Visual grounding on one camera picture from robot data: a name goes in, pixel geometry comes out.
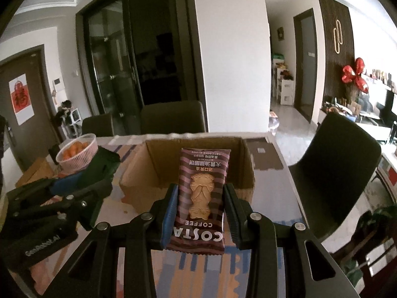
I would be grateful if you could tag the pink plastic basket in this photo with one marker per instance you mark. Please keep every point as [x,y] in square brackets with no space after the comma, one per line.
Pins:
[90,152]

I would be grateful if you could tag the small framed wall picture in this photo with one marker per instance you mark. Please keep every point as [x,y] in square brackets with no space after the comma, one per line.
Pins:
[280,33]

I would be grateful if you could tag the brown entrance door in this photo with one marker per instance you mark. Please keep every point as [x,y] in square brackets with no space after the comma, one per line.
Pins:
[34,136]

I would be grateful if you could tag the red foil balloon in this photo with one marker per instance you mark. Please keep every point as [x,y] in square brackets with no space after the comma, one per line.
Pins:
[359,66]

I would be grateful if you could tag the white shoe rack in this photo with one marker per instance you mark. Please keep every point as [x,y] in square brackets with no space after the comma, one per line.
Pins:
[283,90]

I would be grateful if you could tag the dark slatted wall panel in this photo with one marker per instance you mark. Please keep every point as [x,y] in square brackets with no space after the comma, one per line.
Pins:
[328,68]

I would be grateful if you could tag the brown striped biscuit packet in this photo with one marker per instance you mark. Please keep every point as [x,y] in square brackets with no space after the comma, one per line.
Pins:
[201,198]

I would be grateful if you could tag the dark cloth bundle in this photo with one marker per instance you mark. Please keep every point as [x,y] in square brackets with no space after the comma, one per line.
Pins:
[63,110]

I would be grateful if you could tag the shelf of small figurines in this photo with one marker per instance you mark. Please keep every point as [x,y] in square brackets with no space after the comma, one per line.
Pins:
[381,76]

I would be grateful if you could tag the pile of oranges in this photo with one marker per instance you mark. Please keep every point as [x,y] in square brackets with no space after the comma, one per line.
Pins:
[73,152]

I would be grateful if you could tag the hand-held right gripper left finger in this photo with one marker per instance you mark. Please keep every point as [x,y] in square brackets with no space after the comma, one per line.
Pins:
[169,220]

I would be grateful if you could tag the black glass sliding door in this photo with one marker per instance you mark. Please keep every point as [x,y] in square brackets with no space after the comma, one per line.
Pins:
[139,52]

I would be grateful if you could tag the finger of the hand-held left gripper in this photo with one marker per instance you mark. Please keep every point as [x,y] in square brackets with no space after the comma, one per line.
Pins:
[66,183]
[90,205]

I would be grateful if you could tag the dark interior door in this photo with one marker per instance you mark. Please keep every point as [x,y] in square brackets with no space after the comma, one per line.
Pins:
[305,68]

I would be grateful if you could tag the white storage shelf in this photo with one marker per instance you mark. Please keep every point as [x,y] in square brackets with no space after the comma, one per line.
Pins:
[74,119]

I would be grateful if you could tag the dark wooden plant stand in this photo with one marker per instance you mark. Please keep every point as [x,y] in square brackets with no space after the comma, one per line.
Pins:
[375,242]

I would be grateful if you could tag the gold wall ornament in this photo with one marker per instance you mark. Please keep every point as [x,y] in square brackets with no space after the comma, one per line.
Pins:
[337,37]

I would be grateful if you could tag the dark green snack packet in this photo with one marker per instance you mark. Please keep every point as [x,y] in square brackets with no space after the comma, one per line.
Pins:
[102,161]

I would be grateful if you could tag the flat brown carton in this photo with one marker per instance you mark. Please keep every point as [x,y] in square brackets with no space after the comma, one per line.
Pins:
[35,172]

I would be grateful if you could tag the red paper door poster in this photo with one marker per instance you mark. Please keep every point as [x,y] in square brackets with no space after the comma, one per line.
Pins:
[21,99]

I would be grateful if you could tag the dark green chair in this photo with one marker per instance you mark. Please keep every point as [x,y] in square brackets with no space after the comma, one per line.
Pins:
[172,118]
[97,125]
[335,167]

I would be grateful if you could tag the brown cardboard box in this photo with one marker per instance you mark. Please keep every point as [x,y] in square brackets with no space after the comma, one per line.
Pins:
[149,167]

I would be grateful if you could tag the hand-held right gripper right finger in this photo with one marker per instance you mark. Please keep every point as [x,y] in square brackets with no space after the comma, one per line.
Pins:
[232,215]

